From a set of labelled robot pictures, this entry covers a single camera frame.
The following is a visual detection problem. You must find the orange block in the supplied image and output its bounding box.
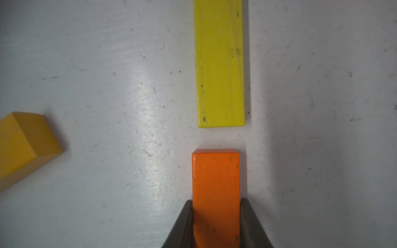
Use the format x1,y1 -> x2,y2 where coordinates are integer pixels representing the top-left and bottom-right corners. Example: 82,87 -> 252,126
192,149 -> 240,248

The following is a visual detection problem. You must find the yellow-orange block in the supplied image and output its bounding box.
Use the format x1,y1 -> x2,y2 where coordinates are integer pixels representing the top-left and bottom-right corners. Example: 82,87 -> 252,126
1,112 -> 63,191

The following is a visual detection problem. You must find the yellow-green long block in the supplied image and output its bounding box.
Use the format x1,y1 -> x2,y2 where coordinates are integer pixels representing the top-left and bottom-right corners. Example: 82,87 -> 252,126
193,1 -> 245,128

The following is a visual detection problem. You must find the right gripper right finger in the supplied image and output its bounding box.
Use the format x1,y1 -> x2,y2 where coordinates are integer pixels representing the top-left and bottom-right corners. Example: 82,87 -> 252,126
240,198 -> 274,248

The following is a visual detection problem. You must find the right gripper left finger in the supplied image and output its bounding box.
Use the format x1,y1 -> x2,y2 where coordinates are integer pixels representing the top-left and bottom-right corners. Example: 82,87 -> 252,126
162,200 -> 194,248

